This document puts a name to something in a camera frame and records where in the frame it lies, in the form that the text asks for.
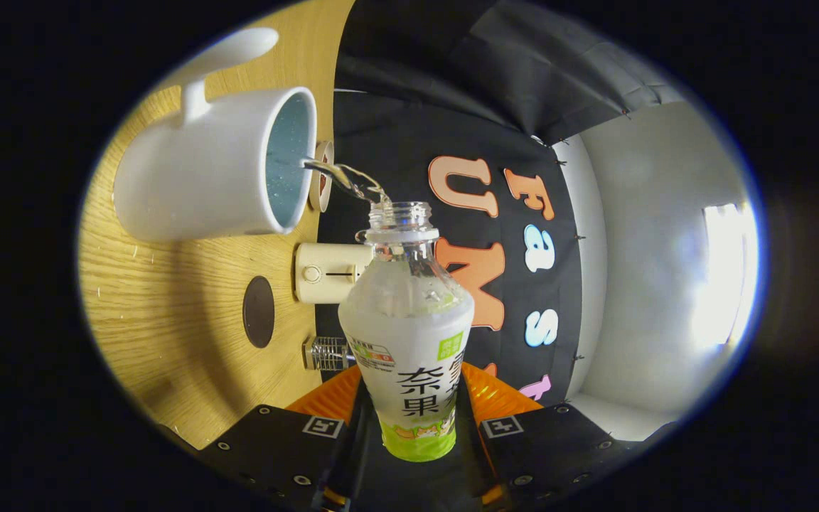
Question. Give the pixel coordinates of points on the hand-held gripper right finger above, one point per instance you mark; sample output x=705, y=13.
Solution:
x=552, y=448

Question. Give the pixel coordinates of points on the dark brown round coaster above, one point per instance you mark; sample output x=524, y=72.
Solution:
x=258, y=311

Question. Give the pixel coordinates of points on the white round dish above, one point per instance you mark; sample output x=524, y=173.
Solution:
x=322, y=178

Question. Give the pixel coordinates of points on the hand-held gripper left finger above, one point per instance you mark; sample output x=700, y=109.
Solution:
x=274, y=448

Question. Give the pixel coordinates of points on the wooden table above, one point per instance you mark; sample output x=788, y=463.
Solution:
x=168, y=320

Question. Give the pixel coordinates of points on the white toaster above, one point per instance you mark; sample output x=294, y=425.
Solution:
x=324, y=272

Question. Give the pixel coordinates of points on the large ceiling light panel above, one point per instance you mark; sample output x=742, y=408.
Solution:
x=726, y=274

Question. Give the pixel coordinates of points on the clear juice bottle green label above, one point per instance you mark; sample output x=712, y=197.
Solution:
x=409, y=341

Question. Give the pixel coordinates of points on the white cup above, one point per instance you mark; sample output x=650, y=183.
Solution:
x=203, y=163

